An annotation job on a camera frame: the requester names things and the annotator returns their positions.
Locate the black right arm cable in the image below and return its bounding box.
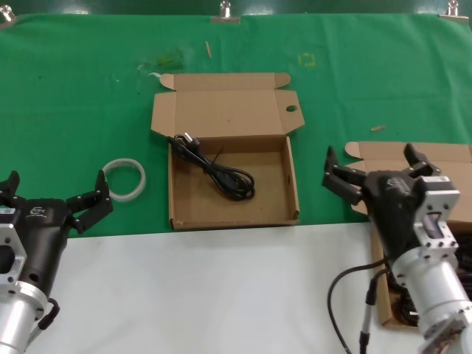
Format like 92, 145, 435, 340
327, 257, 392, 354

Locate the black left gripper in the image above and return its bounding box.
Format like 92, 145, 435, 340
0, 169, 114, 297

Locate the open cardboard box of cables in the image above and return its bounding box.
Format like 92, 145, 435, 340
344, 142, 472, 330

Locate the metal binder clip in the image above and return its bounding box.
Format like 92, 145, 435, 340
0, 7, 18, 30
439, 1, 472, 22
210, 1, 241, 25

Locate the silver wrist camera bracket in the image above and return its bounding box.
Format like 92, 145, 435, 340
0, 206, 30, 296
414, 176, 462, 260

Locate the black power cable with plug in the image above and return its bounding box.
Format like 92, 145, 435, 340
166, 133, 257, 202

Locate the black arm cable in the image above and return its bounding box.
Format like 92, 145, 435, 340
27, 297, 61, 344
327, 257, 392, 354

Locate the grey strain relief cable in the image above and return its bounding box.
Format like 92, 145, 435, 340
358, 274, 381, 354

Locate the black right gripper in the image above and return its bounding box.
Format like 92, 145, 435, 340
322, 142, 443, 262

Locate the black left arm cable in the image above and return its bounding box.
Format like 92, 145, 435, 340
27, 297, 61, 344

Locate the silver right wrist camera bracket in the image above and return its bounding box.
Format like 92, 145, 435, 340
414, 176, 462, 260

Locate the green table cloth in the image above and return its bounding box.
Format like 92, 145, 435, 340
0, 13, 472, 240

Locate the clear tape roll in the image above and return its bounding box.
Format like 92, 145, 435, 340
102, 157, 148, 204

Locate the open cardboard box with hole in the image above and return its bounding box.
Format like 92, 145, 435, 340
150, 72, 304, 232

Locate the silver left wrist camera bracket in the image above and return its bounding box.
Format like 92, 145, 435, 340
0, 206, 30, 296

